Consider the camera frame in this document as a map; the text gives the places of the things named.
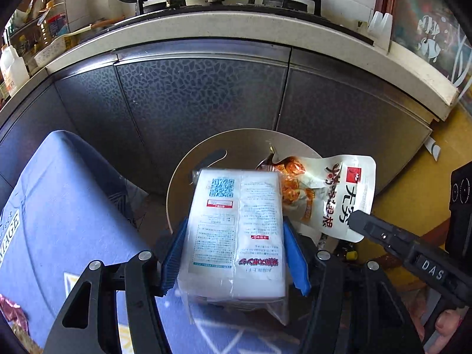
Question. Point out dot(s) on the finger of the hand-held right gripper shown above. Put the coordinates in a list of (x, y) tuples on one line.
[(379, 233)]

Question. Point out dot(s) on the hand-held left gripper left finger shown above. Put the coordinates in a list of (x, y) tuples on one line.
[(172, 261)]

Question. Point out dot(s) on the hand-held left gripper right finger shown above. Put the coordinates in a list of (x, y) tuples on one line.
[(298, 261)]

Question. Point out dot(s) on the white snack pouch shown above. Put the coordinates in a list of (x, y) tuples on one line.
[(332, 191)]

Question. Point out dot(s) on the white packet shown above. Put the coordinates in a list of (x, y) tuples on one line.
[(236, 228)]

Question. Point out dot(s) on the round beige trash bin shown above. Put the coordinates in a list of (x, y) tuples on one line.
[(236, 147)]

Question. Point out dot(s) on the maroon foil packet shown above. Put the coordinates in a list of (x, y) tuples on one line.
[(11, 309)]

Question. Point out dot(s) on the person's right hand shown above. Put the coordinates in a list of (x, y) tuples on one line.
[(446, 326)]

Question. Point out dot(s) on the small yellow cap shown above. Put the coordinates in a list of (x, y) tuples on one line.
[(351, 254)]

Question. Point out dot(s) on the blue printed tablecloth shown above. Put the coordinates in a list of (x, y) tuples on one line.
[(66, 210)]

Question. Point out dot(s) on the grey patterned end cabinet door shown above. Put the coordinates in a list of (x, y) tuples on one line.
[(350, 118)]

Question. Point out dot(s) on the wide grey patterned cabinet door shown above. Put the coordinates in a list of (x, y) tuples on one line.
[(206, 96)]

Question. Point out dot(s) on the narrow grey patterned cabinet door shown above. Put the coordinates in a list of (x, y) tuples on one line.
[(96, 103)]

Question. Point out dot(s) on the grey corner cabinet front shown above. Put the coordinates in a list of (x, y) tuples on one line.
[(25, 132)]

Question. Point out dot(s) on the white plastic holder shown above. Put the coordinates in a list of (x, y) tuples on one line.
[(380, 29)]

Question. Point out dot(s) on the white plastic basket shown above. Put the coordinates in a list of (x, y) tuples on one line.
[(49, 53)]

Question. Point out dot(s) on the white plastic jug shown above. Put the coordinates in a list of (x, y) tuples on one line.
[(13, 70)]

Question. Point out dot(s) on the black gas stove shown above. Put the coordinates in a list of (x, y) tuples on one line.
[(258, 5)]

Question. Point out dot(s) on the blue label container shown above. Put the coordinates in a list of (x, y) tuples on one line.
[(58, 25)]

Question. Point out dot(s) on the cluttered condiment rack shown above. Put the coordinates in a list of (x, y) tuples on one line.
[(25, 18)]

